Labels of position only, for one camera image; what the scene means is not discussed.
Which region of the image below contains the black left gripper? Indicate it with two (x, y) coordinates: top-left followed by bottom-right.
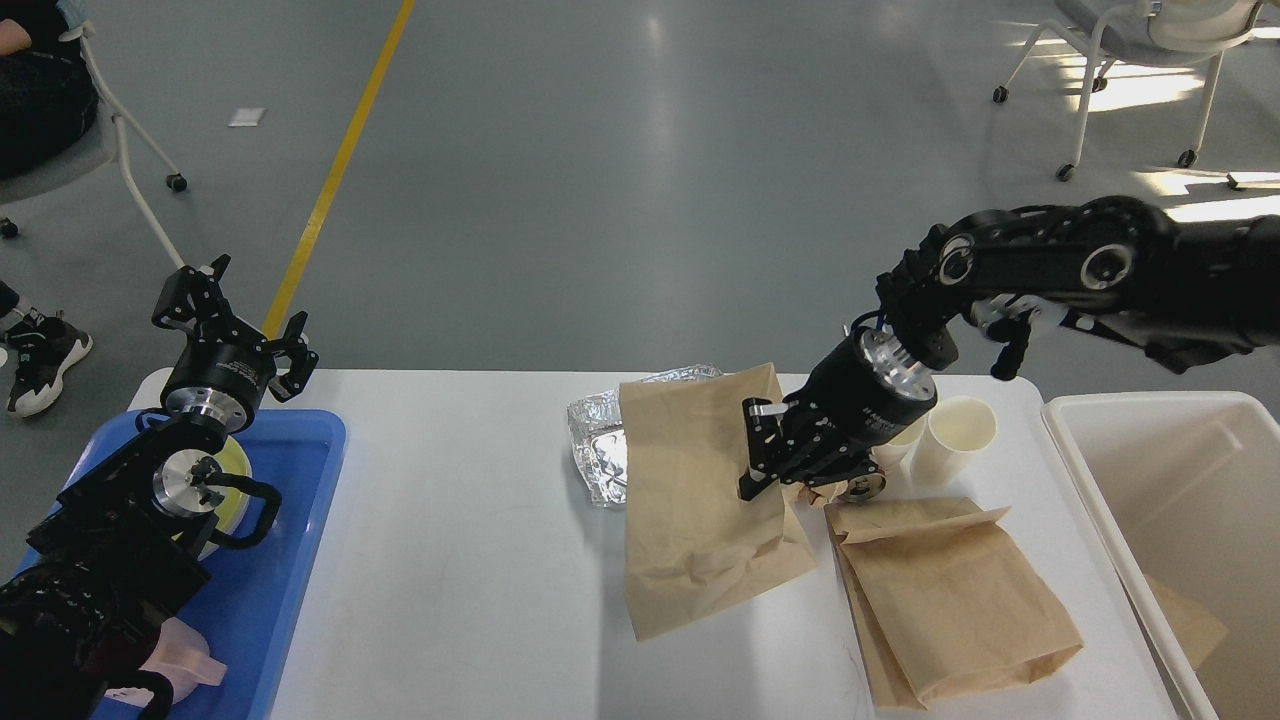
(151, 254), (319, 419)

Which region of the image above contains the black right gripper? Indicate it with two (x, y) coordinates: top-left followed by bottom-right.
(739, 328), (938, 502)

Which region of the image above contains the yellow plastic plate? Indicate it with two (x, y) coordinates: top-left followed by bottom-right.
(202, 437), (253, 536)

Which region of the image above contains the white paper cup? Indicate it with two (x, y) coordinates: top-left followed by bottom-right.
(908, 396), (998, 489)
(872, 414), (928, 475)

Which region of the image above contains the brown paper bag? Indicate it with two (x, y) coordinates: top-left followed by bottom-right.
(826, 497), (1083, 711)
(618, 363), (817, 642)

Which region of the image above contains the pink mug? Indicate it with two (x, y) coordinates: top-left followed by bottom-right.
(100, 618), (228, 705)

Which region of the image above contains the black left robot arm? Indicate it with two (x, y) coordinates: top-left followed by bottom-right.
(1, 255), (317, 719)

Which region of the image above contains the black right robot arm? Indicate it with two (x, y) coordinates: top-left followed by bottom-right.
(737, 196), (1279, 502)

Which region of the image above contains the crumpled brown paper ball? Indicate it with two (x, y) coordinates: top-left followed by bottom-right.
(782, 480), (849, 507)

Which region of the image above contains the crushed red can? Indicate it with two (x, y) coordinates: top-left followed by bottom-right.
(837, 462), (887, 503)

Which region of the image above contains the black white sneaker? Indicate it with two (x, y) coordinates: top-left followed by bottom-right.
(4, 316), (93, 418)

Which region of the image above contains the aluminium foil tray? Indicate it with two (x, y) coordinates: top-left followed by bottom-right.
(566, 364), (723, 509)

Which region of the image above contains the chair caster leg left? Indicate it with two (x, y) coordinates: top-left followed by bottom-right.
(0, 20), (189, 272)

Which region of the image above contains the seated person in black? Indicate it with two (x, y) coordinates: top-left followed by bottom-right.
(1, 1), (99, 179)

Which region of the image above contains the white plastic bin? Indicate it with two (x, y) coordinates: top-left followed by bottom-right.
(1043, 391), (1279, 719)

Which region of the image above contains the brown paper in bin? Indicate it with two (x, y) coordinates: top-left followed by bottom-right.
(1143, 573), (1229, 670)

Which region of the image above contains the white office chair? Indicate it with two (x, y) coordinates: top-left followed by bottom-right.
(991, 1), (1263, 182)

